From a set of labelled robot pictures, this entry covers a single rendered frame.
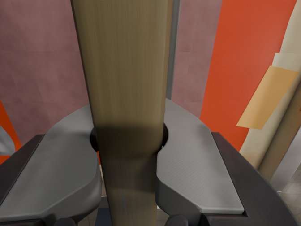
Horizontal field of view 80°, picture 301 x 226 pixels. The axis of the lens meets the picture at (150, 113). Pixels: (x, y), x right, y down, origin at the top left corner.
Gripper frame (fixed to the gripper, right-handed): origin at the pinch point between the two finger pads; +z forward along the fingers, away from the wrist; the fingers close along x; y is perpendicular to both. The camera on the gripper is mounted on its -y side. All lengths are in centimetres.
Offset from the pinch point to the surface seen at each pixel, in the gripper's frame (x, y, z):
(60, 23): -9.0, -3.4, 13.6
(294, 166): 27.0, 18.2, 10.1
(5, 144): -22.3, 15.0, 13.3
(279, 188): 26.7, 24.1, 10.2
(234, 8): 11.5, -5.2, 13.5
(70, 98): -9.9, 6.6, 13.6
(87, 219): -66, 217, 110
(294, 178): 161, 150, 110
